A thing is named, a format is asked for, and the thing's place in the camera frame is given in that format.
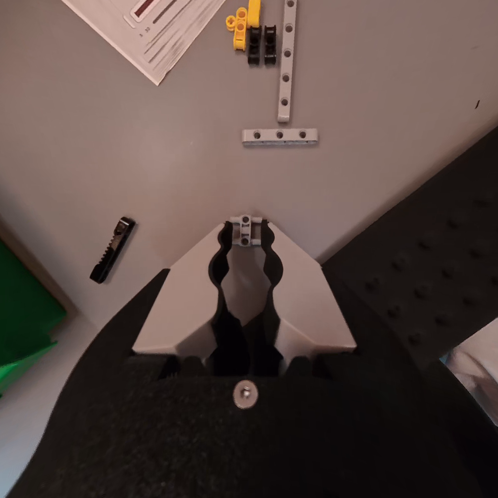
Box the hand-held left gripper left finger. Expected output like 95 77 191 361
132 222 250 376

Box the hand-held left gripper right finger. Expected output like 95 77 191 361
251 220 357 376

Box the light grey lego connector block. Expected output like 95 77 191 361
230 215 264 247

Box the lego instruction booklet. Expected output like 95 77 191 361
60 0 227 86

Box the black lego gear rack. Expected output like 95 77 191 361
89 217 137 285

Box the short light grey lego beam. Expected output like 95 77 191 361
241 128 319 148

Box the green plastic object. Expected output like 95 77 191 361
0 237 67 397

